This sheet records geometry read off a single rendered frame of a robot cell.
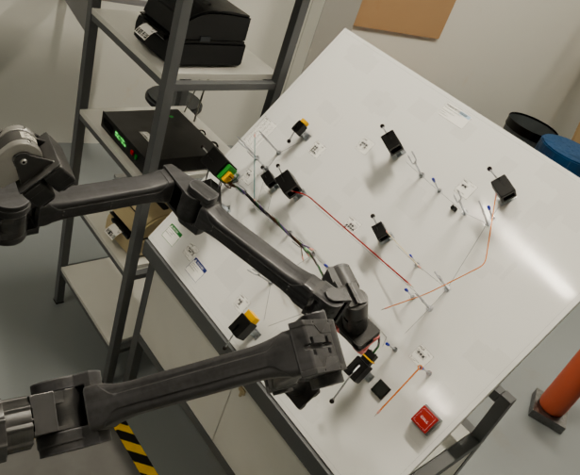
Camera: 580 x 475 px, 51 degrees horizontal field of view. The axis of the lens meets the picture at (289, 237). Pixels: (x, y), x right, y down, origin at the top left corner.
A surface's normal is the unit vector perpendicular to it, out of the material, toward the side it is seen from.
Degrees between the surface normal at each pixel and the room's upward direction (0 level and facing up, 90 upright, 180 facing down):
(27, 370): 0
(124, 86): 90
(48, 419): 31
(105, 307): 0
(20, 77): 90
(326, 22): 90
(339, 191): 53
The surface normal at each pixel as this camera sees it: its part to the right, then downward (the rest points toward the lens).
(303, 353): -0.15, -0.23
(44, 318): 0.30, -0.78
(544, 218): -0.41, -0.34
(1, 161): 0.47, 0.62
